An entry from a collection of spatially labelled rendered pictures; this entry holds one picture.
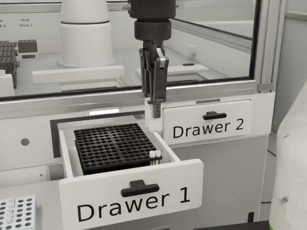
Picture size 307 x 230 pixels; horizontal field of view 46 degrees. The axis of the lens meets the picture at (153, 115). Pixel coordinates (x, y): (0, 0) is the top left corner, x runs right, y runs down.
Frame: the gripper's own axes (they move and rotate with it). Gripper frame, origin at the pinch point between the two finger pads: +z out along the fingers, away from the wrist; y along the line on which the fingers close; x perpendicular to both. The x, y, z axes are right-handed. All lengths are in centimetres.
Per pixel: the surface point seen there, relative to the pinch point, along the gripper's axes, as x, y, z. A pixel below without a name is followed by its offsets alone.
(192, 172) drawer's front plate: 4.9, 10.5, 9.5
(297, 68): 171, -165, 35
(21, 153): -29.9, -23.2, 15.3
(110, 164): -10.2, 0.8, 10.1
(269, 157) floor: 138, -144, 98
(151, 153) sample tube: -0.6, 0.4, 9.0
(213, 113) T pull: 24.4, -19.5, 8.8
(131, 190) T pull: -8.7, 14.0, 9.1
